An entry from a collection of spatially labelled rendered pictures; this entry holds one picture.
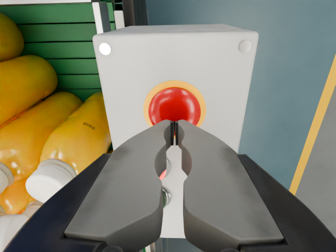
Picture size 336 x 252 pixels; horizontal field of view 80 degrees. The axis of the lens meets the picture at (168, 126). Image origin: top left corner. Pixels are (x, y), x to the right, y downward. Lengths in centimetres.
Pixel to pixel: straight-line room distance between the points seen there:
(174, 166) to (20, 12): 32
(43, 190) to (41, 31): 24
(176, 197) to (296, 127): 147
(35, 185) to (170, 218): 13
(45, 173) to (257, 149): 150
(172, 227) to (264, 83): 124
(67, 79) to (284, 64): 122
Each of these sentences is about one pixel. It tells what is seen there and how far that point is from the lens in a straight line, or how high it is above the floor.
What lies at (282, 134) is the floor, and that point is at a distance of 161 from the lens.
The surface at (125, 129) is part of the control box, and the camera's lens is 15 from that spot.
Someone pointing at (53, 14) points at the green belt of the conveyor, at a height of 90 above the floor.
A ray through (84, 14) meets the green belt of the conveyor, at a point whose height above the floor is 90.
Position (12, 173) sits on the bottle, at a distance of 28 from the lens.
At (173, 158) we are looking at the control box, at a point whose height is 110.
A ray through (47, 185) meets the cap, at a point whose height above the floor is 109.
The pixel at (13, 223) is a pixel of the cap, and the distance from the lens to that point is 24.
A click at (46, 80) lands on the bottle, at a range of 37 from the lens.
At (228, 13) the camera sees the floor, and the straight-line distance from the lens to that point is 126.
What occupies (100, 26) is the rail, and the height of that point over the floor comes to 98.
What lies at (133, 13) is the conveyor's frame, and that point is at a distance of 34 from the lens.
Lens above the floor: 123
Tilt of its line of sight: 61 degrees down
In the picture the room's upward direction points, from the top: 175 degrees counter-clockwise
